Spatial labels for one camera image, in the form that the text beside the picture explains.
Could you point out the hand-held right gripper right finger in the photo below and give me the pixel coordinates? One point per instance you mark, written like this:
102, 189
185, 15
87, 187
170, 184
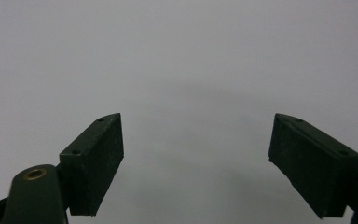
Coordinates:
310, 165

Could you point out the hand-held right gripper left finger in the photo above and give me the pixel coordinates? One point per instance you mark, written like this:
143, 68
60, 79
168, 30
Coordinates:
93, 165

